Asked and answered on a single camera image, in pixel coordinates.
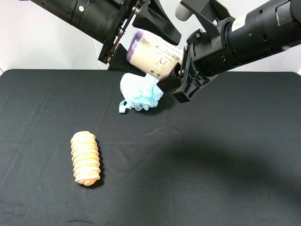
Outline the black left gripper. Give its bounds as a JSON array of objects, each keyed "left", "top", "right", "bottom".
[{"left": 98, "top": 0, "right": 182, "bottom": 77}]

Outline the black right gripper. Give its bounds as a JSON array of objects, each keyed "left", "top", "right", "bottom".
[{"left": 157, "top": 16, "right": 238, "bottom": 103}]

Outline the white purple garbage bag roll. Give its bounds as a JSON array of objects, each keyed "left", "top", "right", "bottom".
[{"left": 126, "top": 29, "right": 183, "bottom": 80}]

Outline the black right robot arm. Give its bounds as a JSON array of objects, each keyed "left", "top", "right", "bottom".
[{"left": 158, "top": 0, "right": 301, "bottom": 103}]

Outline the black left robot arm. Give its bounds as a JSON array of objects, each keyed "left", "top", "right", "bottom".
[{"left": 32, "top": 0, "right": 181, "bottom": 76}]

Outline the light blue bath pouf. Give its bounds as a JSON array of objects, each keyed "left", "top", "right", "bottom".
[{"left": 119, "top": 73, "right": 164, "bottom": 114}]

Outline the black tablecloth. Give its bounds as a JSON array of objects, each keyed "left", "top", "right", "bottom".
[{"left": 0, "top": 70, "right": 301, "bottom": 226}]

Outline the orange spiral bread loaf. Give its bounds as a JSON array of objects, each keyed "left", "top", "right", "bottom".
[{"left": 71, "top": 131, "right": 101, "bottom": 186}]

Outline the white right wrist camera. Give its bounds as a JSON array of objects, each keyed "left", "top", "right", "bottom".
[{"left": 175, "top": 0, "right": 232, "bottom": 36}]

